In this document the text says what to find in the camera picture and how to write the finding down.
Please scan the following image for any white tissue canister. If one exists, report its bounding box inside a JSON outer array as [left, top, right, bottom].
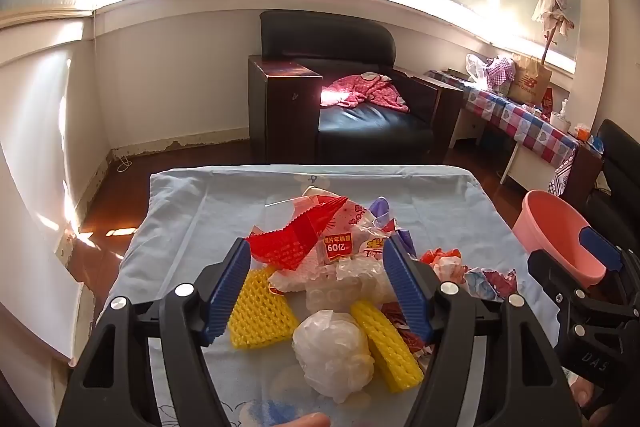
[[550, 99, 573, 132]]

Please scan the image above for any clear snack wrapper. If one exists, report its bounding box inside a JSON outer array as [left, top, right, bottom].
[[269, 227, 397, 314]]

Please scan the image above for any checkered tablecloth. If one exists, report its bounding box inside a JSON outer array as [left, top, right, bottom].
[[425, 69, 581, 198]]

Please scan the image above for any red white wrapper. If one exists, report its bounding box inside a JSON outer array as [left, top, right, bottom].
[[420, 248, 467, 284]]

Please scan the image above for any person's left hand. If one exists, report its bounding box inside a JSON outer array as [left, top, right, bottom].
[[279, 412, 332, 427]]

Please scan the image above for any pink plastic basin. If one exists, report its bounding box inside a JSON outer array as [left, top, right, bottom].
[[514, 190, 608, 288]]

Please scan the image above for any white desk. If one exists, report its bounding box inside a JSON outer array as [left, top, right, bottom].
[[449, 107, 557, 198]]

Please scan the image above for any clothes stand with cloths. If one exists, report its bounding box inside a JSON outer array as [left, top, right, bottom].
[[531, 0, 576, 60]]

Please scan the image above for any red checkered cloth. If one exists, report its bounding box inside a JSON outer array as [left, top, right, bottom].
[[482, 56, 516, 94]]

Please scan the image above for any pink patterned clothing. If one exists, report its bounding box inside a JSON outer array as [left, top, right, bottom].
[[320, 74, 410, 114]]

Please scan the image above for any brown wooden cabinet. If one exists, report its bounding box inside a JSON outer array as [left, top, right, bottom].
[[565, 142, 604, 208]]

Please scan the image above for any white plastic bag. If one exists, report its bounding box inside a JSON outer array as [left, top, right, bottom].
[[291, 311, 376, 404], [466, 53, 493, 82]]

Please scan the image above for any brown paper bag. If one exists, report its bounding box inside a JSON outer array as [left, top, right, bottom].
[[509, 56, 553, 105]]

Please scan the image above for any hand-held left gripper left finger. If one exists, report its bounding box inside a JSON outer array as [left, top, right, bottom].
[[56, 237, 252, 427]]

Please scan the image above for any red plastic wrapper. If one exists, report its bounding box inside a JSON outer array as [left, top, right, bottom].
[[245, 196, 351, 270]]

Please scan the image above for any purple face mask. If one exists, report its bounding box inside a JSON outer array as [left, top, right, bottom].
[[369, 196, 418, 258]]

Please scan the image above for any patterned wrapper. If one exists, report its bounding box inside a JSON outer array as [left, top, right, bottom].
[[462, 268, 519, 304]]

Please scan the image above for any black leather armchair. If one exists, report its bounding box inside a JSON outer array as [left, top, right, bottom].
[[575, 118, 640, 253], [248, 10, 463, 164]]

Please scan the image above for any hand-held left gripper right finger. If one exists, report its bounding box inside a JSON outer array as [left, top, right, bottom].
[[382, 232, 583, 427]]

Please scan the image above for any yellow foam net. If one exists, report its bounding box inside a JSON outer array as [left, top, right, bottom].
[[350, 299, 425, 394], [227, 266, 301, 351]]

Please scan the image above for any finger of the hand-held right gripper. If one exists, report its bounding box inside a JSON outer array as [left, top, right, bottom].
[[526, 249, 640, 333], [579, 227, 640, 280]]

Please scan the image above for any person's right hand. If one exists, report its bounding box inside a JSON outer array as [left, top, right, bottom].
[[569, 377, 597, 409]]

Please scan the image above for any light blue floral cloth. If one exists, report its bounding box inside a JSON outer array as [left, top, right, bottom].
[[102, 164, 561, 427]]

